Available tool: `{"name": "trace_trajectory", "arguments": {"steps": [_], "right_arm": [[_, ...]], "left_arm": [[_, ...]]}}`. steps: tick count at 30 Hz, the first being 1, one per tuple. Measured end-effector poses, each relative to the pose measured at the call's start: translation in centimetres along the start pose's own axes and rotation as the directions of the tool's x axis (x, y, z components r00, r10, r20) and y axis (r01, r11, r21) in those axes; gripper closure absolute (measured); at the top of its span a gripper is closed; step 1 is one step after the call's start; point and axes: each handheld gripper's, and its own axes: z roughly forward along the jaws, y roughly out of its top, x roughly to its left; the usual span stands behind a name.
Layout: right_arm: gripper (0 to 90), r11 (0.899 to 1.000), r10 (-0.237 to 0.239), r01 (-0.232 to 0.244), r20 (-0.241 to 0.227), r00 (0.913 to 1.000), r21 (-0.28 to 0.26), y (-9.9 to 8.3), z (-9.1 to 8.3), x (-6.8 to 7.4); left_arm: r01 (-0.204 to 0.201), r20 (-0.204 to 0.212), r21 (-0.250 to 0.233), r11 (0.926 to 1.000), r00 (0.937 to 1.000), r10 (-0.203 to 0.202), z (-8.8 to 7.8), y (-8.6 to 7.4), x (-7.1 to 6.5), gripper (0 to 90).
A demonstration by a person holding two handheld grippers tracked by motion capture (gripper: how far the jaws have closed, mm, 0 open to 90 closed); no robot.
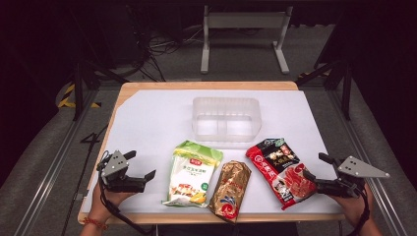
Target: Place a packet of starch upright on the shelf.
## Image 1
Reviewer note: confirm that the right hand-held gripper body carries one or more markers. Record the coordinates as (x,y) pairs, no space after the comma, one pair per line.
(354,168)

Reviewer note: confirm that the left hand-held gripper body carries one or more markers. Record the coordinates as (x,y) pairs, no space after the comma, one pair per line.
(115,164)

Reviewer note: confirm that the red and black packet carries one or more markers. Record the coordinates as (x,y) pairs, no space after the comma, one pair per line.
(282,170)

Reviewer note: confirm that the green and white packet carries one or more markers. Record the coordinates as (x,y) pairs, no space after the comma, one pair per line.
(191,175)

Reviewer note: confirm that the gold foil packet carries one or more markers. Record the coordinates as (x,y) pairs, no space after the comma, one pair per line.
(231,191)

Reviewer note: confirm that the clear plastic container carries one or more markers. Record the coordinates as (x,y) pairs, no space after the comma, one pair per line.
(226,119)

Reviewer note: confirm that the person's right hand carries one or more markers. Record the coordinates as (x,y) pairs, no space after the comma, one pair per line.
(359,209)

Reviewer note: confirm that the person's left hand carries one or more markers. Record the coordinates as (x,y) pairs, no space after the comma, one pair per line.
(103,205)

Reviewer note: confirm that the white table mat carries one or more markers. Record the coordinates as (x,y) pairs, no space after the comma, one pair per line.
(154,124)

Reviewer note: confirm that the black metal stand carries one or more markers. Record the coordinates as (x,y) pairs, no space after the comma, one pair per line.
(78,91)
(345,91)

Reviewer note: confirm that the yellow and black striped tape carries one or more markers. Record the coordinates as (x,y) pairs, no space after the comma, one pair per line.
(65,96)

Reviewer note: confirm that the wooden table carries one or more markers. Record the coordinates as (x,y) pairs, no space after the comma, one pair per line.
(209,85)

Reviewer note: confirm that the grey metal stand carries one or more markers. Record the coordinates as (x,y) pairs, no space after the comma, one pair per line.
(244,20)

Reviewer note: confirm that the aluminium floor rail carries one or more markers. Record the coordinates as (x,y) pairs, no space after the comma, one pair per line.
(52,170)
(370,164)

